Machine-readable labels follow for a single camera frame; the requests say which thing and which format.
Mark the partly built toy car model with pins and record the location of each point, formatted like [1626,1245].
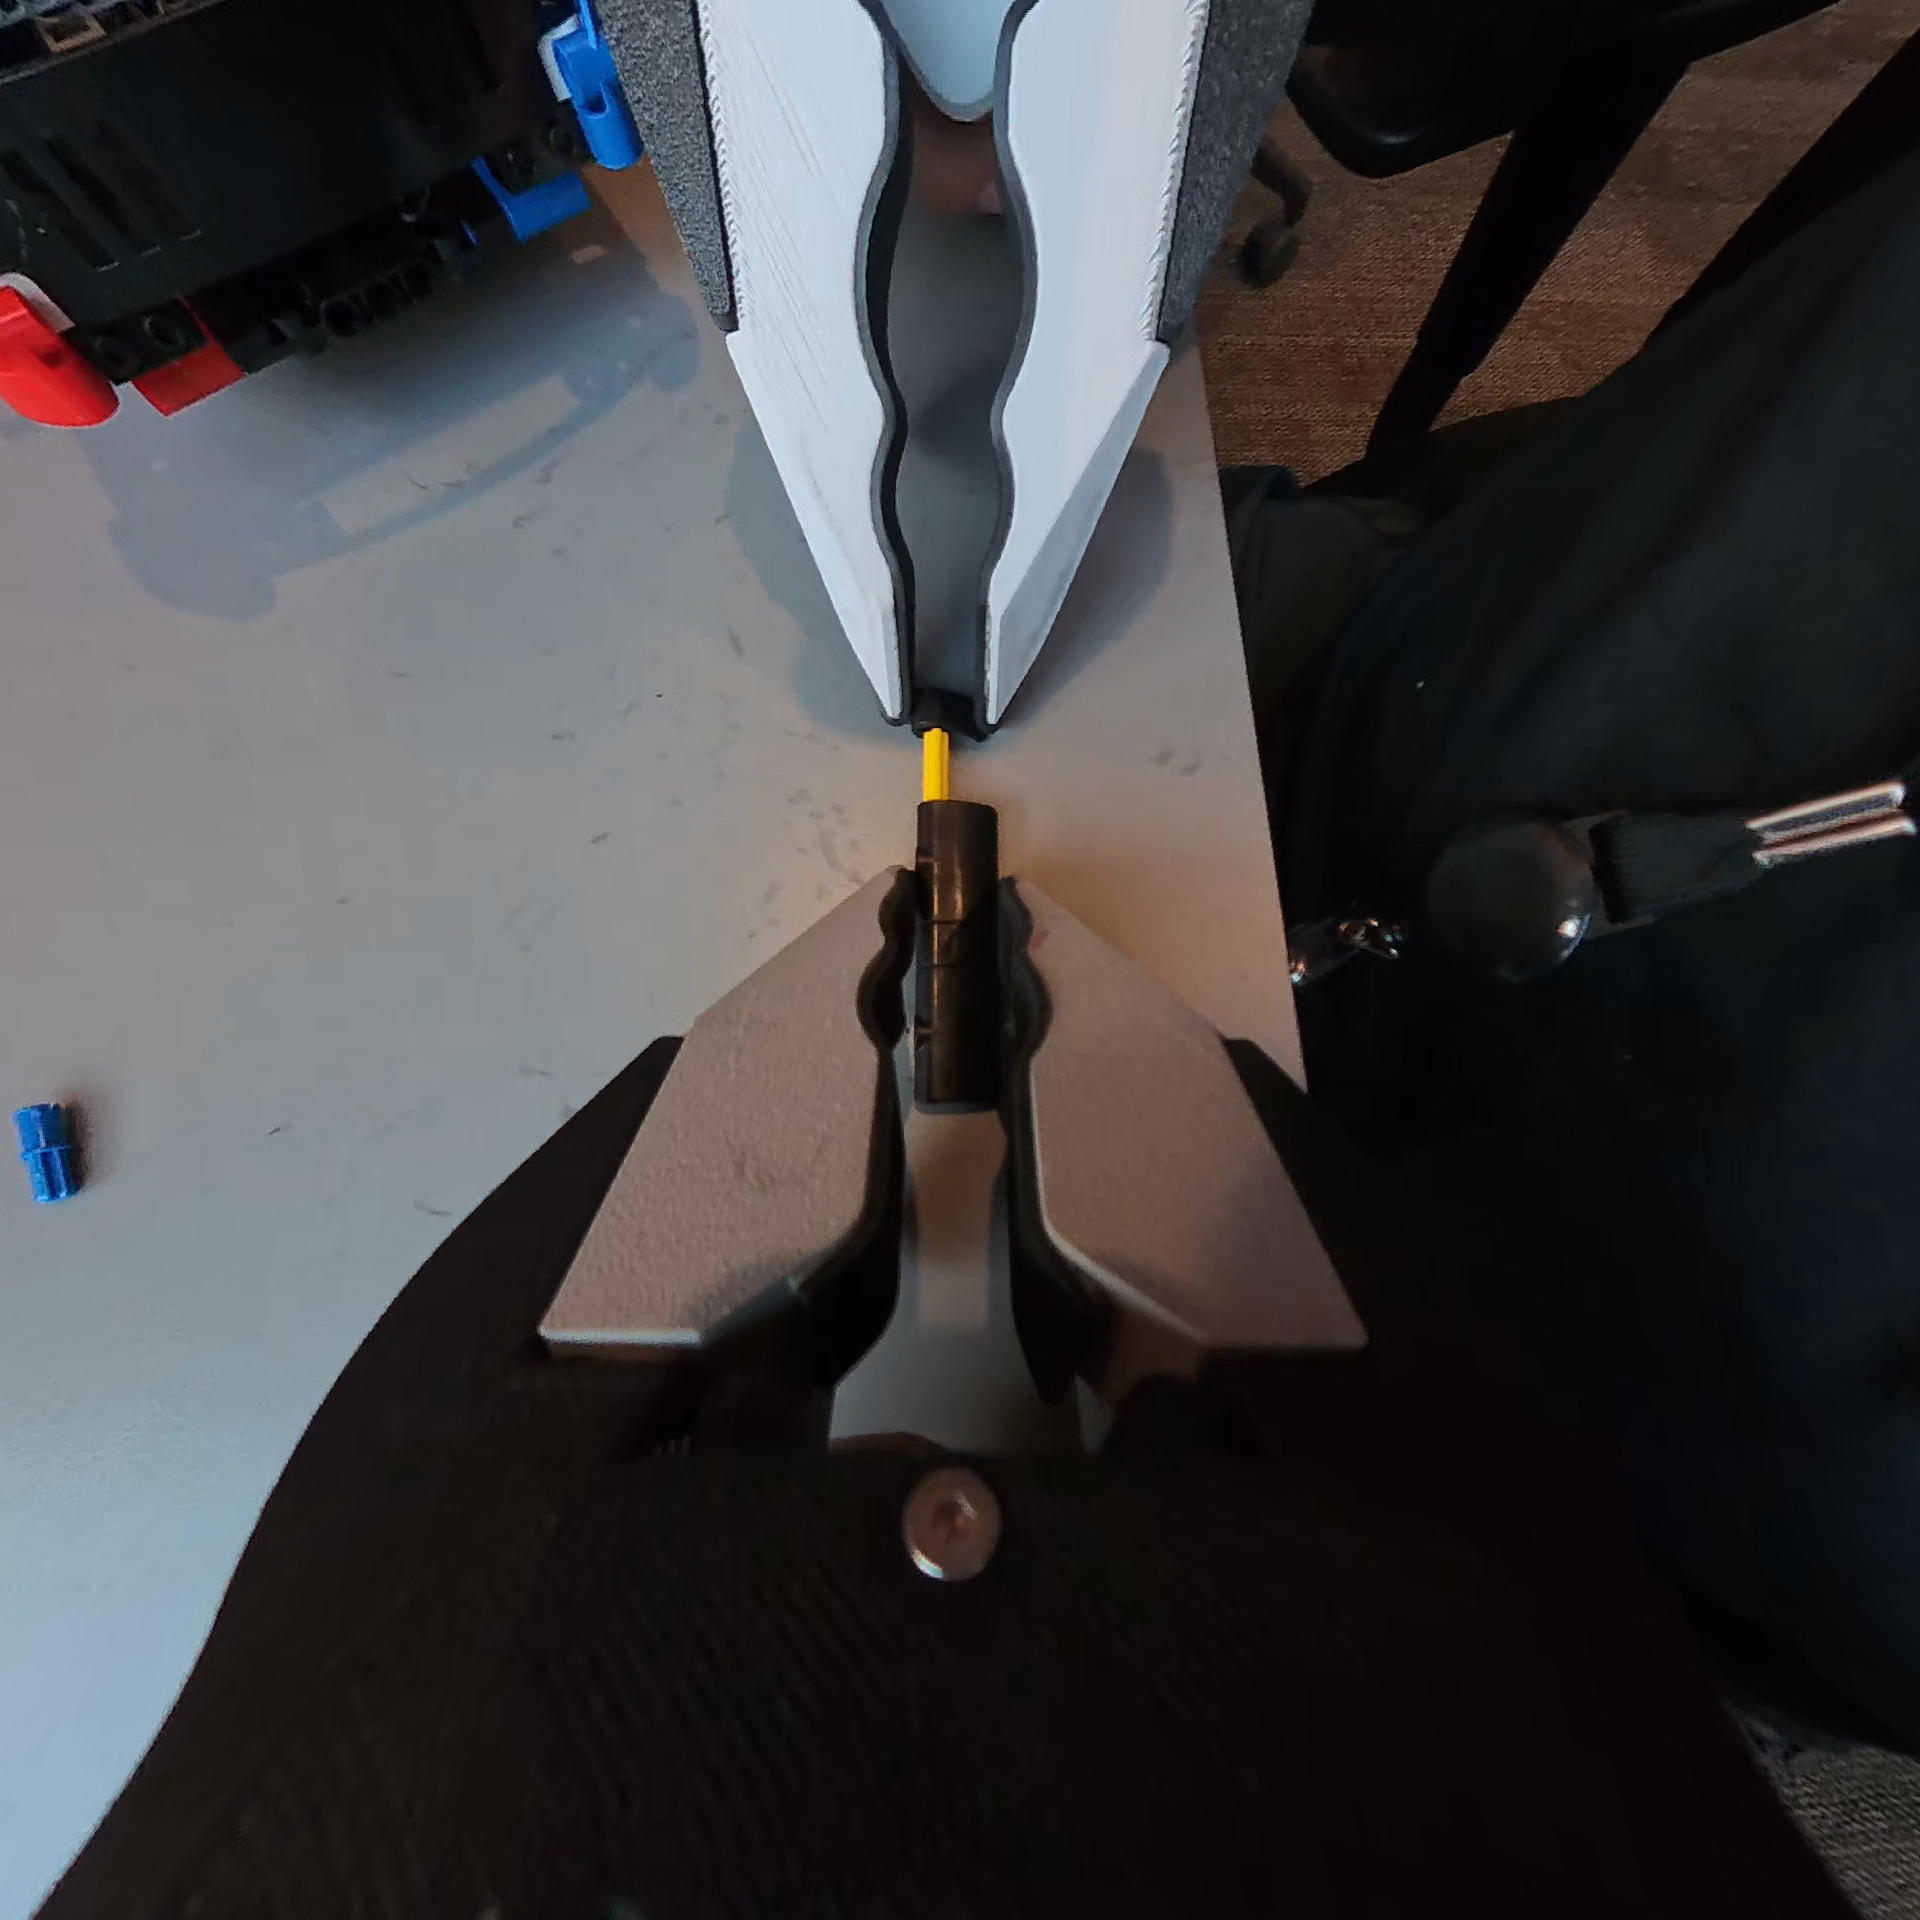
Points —
[228,150]

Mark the long black toy connector assembly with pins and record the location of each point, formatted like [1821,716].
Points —
[959,962]

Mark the person's lap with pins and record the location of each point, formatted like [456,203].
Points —
[1649,1200]

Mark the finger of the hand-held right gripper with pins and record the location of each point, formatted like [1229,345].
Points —
[795,225]
[1100,225]

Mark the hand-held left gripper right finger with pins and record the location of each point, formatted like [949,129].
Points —
[1188,1187]

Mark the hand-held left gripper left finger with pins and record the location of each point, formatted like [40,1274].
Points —
[737,1187]

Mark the person's right hand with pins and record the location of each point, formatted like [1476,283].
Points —
[962,174]

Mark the blue toy pin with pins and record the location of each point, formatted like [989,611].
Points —
[49,1149]

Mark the silver metal clasp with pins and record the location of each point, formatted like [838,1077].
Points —
[1355,938]

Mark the black office chair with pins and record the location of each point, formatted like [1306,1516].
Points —
[1515,225]

